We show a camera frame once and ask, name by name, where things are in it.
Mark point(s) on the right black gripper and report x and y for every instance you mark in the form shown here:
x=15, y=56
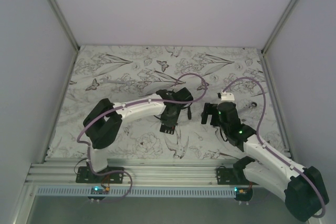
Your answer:
x=209, y=109

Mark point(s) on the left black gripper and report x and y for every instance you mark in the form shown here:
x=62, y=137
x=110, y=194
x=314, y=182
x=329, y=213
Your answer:
x=174, y=121

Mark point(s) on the black fuse box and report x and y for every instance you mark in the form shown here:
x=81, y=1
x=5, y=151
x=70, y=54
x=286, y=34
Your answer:
x=167, y=129

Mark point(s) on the black handled screwdriver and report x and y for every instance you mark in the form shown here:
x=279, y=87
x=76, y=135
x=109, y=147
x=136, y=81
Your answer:
x=189, y=113

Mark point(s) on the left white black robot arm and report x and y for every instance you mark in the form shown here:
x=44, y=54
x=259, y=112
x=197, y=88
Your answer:
x=104, y=121

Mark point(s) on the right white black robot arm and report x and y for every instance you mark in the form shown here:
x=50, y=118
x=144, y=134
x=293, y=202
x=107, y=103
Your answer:
x=301, y=189

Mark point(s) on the silver ratchet wrench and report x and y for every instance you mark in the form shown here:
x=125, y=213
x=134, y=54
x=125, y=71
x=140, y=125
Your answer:
x=250, y=106

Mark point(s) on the floral patterned mat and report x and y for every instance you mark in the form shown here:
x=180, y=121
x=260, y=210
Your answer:
x=125, y=73

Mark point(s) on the right controller board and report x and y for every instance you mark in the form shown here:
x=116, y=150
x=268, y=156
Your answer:
x=243, y=195

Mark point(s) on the controller board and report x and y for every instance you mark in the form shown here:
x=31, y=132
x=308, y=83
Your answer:
x=98, y=193
x=243, y=195

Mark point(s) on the left controller board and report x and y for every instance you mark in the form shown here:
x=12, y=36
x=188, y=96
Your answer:
x=98, y=193

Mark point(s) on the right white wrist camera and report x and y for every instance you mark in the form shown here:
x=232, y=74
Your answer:
x=226, y=96

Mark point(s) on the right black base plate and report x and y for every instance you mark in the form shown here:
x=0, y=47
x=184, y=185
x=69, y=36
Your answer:
x=231, y=176

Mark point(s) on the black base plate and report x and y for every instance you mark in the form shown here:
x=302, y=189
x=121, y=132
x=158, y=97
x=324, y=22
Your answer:
x=85, y=176
x=231, y=176

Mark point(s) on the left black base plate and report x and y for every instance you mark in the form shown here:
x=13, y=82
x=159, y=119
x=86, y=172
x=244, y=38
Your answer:
x=85, y=176

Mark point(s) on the aluminium rail base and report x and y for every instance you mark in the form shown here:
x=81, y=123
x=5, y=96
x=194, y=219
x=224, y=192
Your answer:
x=144, y=172

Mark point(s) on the white slotted cable duct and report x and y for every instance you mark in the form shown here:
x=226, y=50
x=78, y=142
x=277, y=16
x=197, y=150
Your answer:
x=183, y=192

